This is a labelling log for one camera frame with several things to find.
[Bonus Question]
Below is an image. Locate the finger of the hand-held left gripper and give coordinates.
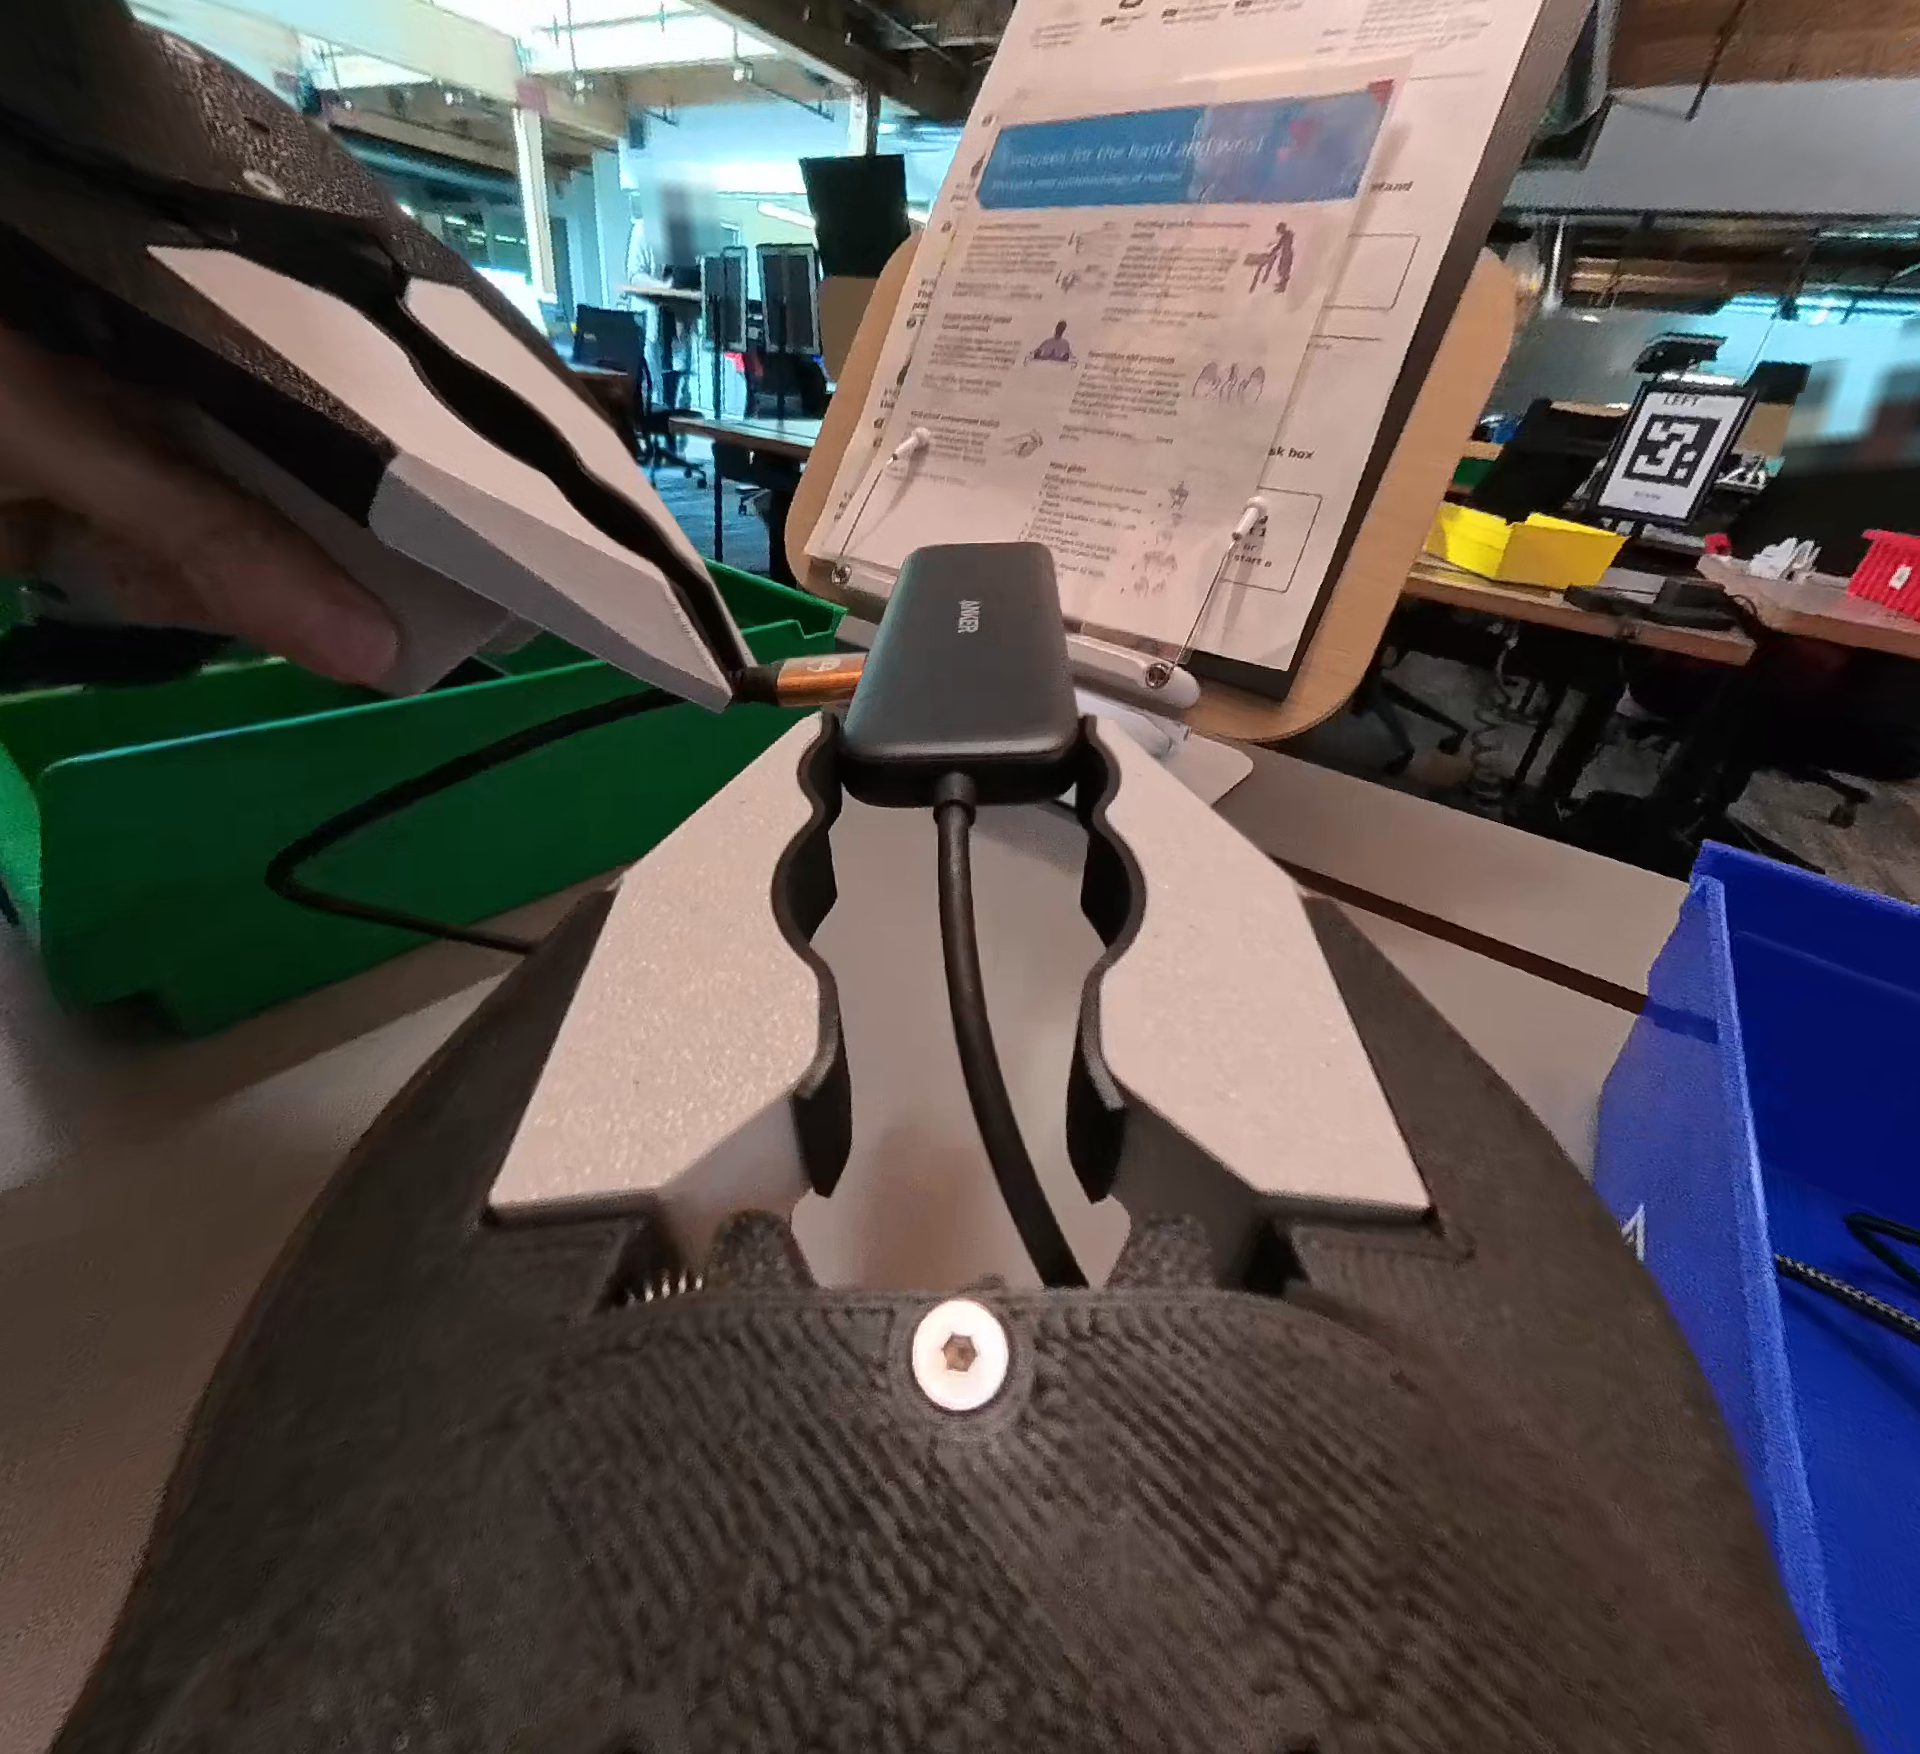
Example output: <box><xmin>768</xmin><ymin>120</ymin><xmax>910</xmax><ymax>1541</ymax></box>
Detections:
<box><xmin>395</xmin><ymin>276</ymin><xmax>758</xmax><ymax>683</ymax></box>
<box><xmin>150</xmin><ymin>242</ymin><xmax>740</xmax><ymax>715</ymax></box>

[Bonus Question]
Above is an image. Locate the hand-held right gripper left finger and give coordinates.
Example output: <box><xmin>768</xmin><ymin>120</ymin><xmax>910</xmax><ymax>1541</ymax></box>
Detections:
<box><xmin>489</xmin><ymin>713</ymin><xmax>859</xmax><ymax>1224</ymax></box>

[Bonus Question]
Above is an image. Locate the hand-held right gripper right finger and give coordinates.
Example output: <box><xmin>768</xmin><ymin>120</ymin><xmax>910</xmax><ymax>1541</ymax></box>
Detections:
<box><xmin>1056</xmin><ymin>715</ymin><xmax>1434</xmax><ymax>1224</ymax></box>

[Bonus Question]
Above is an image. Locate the orange plug usb cable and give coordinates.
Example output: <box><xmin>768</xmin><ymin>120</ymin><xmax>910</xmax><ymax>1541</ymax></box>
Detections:
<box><xmin>268</xmin><ymin>652</ymin><xmax>872</xmax><ymax>957</ymax></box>

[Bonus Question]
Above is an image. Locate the green plastic bin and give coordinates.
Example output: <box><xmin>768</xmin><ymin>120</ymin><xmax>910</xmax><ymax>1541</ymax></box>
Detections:
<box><xmin>0</xmin><ymin>561</ymin><xmax>850</xmax><ymax>1036</ymax></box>

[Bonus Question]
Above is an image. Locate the black usb hub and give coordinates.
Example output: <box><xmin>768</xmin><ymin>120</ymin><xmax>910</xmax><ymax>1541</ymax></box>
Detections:
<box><xmin>836</xmin><ymin>544</ymin><xmax>1090</xmax><ymax>1292</ymax></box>

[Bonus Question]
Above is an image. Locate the blue plastic bin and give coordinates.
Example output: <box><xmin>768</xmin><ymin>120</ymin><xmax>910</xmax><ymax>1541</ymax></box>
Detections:
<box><xmin>1591</xmin><ymin>839</ymin><xmax>1920</xmax><ymax>1695</ymax></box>

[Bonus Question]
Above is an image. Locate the person's left hand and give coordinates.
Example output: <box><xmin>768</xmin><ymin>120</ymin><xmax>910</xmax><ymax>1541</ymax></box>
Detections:
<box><xmin>0</xmin><ymin>329</ymin><xmax>404</xmax><ymax>693</ymax></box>

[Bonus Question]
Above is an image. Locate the black office chair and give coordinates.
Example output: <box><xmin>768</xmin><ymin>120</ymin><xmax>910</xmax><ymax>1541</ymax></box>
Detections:
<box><xmin>572</xmin><ymin>306</ymin><xmax>648</xmax><ymax>466</ymax></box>

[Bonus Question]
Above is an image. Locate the wooden table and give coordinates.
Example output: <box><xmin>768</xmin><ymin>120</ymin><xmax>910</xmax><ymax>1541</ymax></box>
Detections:
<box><xmin>1393</xmin><ymin>541</ymin><xmax>1920</xmax><ymax>827</ymax></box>
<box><xmin>667</xmin><ymin>416</ymin><xmax>827</xmax><ymax>528</ymax></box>

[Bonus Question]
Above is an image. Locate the black panel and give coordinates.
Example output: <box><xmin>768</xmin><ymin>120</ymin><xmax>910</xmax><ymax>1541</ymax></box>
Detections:
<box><xmin>801</xmin><ymin>155</ymin><xmax>912</xmax><ymax>276</ymax></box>

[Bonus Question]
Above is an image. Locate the wooden document stand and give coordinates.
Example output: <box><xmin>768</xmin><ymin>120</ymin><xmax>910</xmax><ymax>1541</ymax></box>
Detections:
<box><xmin>787</xmin><ymin>0</ymin><xmax>1674</xmax><ymax>812</ymax></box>

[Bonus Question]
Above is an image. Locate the yellow plastic bin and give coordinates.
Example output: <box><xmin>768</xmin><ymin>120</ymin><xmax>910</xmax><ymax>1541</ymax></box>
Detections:
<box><xmin>1426</xmin><ymin>502</ymin><xmax>1628</xmax><ymax>593</ymax></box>

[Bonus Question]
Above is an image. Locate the black desktop device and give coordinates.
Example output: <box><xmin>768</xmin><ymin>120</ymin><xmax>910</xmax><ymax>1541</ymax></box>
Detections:
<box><xmin>1568</xmin><ymin>576</ymin><xmax>1741</xmax><ymax>632</ymax></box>

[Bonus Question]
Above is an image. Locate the blue header laminated sheet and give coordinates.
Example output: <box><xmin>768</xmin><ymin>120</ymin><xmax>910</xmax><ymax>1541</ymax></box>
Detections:
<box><xmin>811</xmin><ymin>76</ymin><xmax>1410</xmax><ymax>648</ymax></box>

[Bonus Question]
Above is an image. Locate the black white marker sign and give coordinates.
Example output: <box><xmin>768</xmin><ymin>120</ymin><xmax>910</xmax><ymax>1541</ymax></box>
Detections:
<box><xmin>1589</xmin><ymin>380</ymin><xmax>1755</xmax><ymax>528</ymax></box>

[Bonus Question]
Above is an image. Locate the red plastic bin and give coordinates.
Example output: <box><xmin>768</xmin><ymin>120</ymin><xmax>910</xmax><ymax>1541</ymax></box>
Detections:
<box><xmin>1846</xmin><ymin>528</ymin><xmax>1920</xmax><ymax>619</ymax></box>

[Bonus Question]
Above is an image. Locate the white instruction sheet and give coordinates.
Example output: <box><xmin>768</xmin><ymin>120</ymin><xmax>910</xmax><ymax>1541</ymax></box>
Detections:
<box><xmin>804</xmin><ymin>0</ymin><xmax>1614</xmax><ymax>677</ymax></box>

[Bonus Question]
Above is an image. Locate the black braided cable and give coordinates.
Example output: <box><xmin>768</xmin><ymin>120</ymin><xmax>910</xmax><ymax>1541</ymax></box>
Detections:
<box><xmin>1778</xmin><ymin>1214</ymin><xmax>1920</xmax><ymax>1342</ymax></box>

